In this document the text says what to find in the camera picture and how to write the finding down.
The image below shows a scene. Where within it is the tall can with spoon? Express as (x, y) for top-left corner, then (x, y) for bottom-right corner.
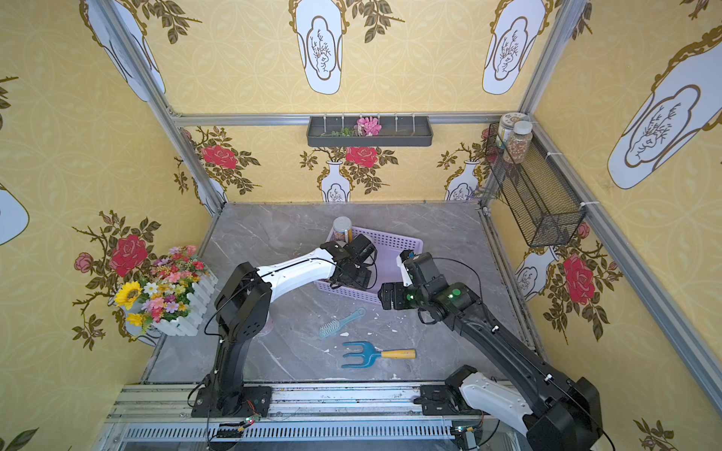
(332, 216), (353, 244)

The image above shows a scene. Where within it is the purple plastic basket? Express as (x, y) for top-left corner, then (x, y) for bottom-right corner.
(314, 225), (423, 306)

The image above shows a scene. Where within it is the pull-tab can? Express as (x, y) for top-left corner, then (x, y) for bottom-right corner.
(257, 316), (275, 337)

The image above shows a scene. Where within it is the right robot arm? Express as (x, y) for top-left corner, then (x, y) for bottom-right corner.
(378, 250), (605, 450)

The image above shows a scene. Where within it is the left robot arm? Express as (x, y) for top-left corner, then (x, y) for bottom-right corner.
(191, 234), (377, 419)

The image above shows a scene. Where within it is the teal brush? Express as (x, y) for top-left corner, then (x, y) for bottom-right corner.
(319, 308), (366, 339)

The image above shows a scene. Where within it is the pink artificial flower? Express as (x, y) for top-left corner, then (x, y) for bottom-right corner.
(355, 117), (383, 136)

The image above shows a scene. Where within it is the glass jar white lid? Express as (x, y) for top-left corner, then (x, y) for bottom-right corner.
(503, 120), (533, 163)

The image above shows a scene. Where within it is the glass jar patterned lid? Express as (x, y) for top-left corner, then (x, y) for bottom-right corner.
(496, 112), (529, 147)

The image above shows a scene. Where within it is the flower pot white fence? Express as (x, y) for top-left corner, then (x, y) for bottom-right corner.
(114, 245), (218, 336)

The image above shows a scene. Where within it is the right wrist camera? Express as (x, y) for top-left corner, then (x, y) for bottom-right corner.
(396, 250), (415, 287)

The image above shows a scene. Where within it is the teal garden fork yellow handle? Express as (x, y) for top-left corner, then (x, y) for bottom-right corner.
(341, 341), (417, 368)

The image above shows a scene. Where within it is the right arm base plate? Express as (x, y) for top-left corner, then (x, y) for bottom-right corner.
(413, 384), (467, 416)

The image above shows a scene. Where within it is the grey wall shelf tray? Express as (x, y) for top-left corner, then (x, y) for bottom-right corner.
(306, 114), (434, 148)

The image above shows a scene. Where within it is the aluminium rail frame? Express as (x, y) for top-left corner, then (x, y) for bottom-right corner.
(94, 381), (522, 450)

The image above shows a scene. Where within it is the black wire basket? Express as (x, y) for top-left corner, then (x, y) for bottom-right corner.
(479, 123), (587, 247)

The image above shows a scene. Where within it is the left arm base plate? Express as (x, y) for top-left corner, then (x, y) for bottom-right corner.
(191, 385), (273, 418)

